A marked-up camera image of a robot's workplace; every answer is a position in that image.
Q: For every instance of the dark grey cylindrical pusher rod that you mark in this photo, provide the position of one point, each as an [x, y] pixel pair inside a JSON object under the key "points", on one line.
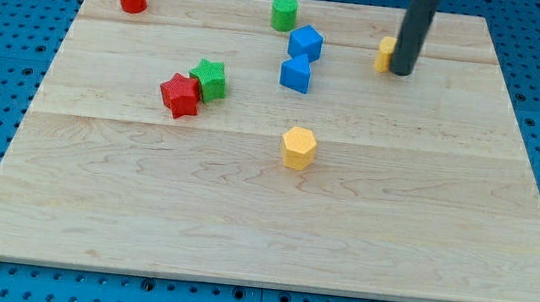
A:
{"points": [[413, 32]]}

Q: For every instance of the yellow hexagon block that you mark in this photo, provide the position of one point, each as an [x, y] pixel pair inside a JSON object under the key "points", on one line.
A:
{"points": [[298, 148]]}

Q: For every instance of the yellow block behind rod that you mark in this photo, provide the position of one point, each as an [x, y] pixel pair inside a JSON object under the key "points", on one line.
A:
{"points": [[385, 51]]}

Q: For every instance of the blue cube block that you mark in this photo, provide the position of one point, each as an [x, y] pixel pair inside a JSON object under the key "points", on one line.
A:
{"points": [[305, 41]]}

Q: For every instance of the green cylinder block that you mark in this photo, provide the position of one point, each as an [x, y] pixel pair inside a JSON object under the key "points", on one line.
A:
{"points": [[284, 15]]}

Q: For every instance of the blue triangle block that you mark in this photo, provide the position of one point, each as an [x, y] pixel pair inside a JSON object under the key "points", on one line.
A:
{"points": [[295, 73]]}

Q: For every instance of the green star block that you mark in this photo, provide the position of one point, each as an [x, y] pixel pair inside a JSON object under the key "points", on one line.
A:
{"points": [[211, 76]]}

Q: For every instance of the red star block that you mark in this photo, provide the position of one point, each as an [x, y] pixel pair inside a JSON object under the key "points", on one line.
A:
{"points": [[181, 95]]}

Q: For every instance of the light wooden board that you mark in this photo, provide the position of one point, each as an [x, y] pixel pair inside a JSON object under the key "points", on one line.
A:
{"points": [[420, 191]]}

